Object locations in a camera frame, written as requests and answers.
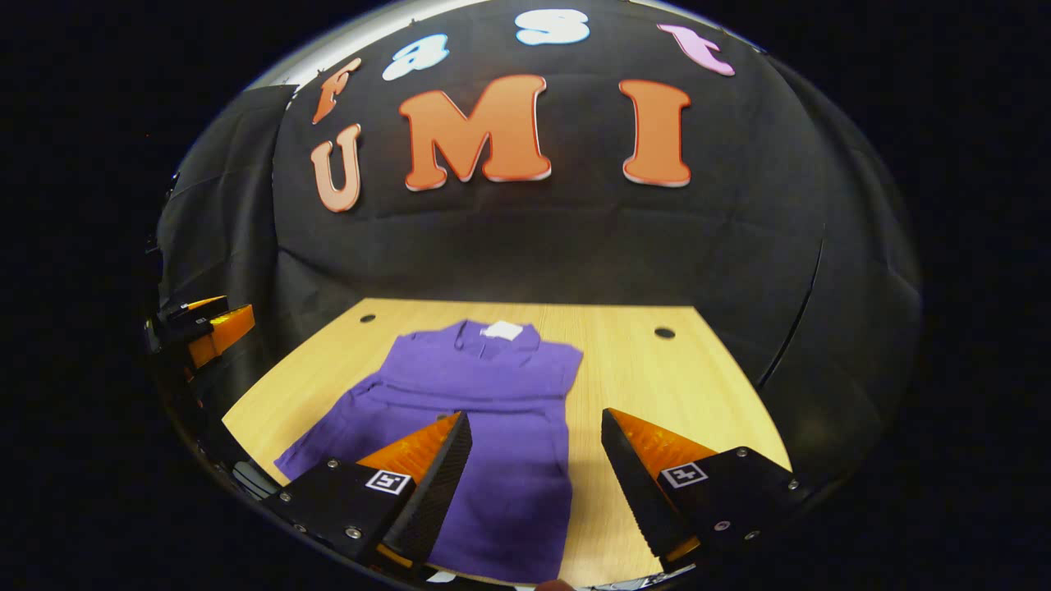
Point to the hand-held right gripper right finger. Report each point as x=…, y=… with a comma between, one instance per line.
x=636, y=492

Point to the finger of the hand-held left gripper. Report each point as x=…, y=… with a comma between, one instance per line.
x=197, y=308
x=226, y=330

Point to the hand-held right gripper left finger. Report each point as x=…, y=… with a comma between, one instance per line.
x=439, y=484

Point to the purple shirt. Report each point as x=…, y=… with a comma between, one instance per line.
x=509, y=386

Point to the black backdrop cloth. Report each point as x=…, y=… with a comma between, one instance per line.
x=575, y=246

